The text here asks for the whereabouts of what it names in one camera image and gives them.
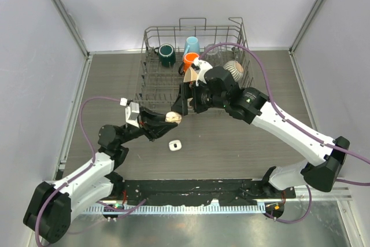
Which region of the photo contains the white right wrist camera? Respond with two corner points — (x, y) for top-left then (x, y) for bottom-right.
(193, 58), (213, 86)

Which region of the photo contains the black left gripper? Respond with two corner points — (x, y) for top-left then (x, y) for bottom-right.
(117, 106), (176, 145)

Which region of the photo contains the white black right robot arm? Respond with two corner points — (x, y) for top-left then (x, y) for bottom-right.
(171, 67), (350, 198)

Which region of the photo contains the light blue mug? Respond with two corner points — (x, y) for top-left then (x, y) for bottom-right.
(184, 36), (200, 55)

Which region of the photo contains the dark green mug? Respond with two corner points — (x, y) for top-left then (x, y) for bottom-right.
(154, 43), (176, 68)

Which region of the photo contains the beige small earbud case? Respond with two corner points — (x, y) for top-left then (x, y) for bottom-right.
(165, 111), (182, 124)

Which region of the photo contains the striped ceramic bowl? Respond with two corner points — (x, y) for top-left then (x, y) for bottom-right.
(223, 60), (244, 82)

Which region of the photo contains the grey wire dish rack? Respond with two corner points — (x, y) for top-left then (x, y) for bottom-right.
(135, 17), (254, 113)

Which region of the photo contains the beige plate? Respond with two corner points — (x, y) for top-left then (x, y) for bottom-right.
(182, 66), (199, 108)

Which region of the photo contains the clear glass cup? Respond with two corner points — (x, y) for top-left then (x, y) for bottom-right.
(205, 44), (223, 67)

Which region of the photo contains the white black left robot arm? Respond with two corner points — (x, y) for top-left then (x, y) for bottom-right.
(23, 103), (182, 246)

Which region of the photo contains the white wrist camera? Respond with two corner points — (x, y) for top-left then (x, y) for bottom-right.
(193, 58), (213, 86)
(125, 102), (140, 128)

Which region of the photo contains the white slotted cable duct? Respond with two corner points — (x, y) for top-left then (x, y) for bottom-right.
(81, 202), (266, 215)

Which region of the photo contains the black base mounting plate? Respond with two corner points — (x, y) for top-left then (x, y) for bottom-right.
(117, 179), (296, 207)

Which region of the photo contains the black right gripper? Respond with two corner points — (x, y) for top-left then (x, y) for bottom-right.
(172, 80), (227, 117)

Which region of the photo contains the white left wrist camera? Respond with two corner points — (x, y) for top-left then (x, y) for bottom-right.
(125, 102), (140, 128)

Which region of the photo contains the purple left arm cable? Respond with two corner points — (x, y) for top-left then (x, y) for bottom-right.
(34, 96), (148, 247)

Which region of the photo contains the white earbud charging case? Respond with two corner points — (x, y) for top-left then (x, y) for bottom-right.
(168, 140), (182, 152)

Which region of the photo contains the orange mug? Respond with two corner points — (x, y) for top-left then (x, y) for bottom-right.
(178, 53), (199, 75)

